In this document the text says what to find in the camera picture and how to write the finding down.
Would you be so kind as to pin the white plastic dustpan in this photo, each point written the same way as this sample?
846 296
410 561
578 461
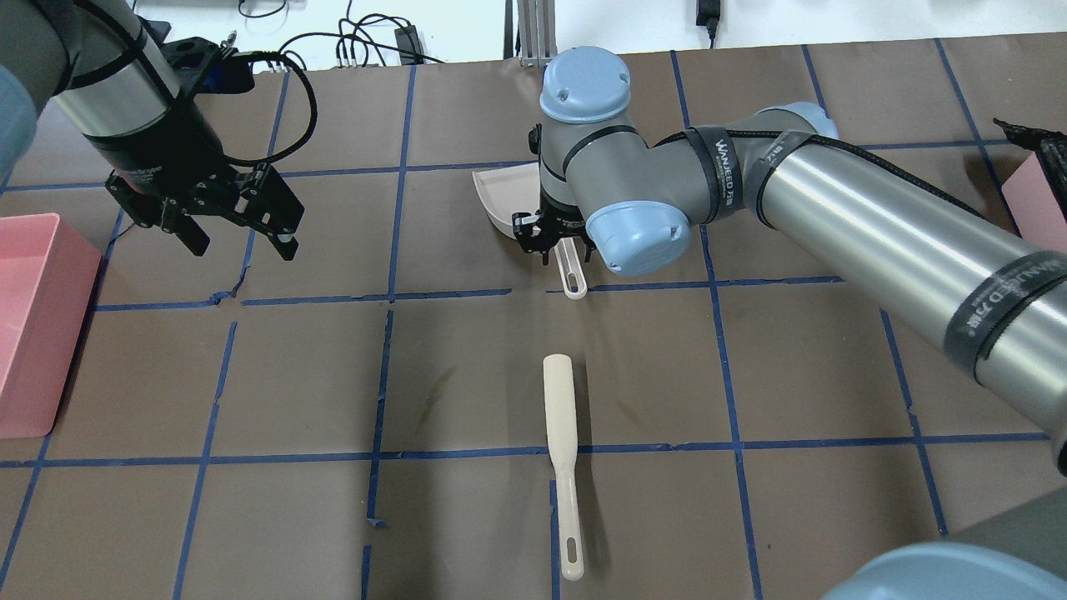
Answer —
512 200

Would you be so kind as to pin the pink plastic bin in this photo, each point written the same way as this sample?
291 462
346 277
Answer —
1037 215
48 271

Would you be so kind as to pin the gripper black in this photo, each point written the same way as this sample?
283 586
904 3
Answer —
160 152
552 225

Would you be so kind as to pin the aluminium frame post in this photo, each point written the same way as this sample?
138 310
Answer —
536 33

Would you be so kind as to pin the pink plastic bin left side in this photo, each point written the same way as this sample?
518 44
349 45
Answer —
48 271

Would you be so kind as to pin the pink plastic bin right side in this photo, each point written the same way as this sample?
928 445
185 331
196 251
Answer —
1037 215

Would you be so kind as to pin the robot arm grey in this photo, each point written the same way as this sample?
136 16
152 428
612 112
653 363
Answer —
134 101
992 303

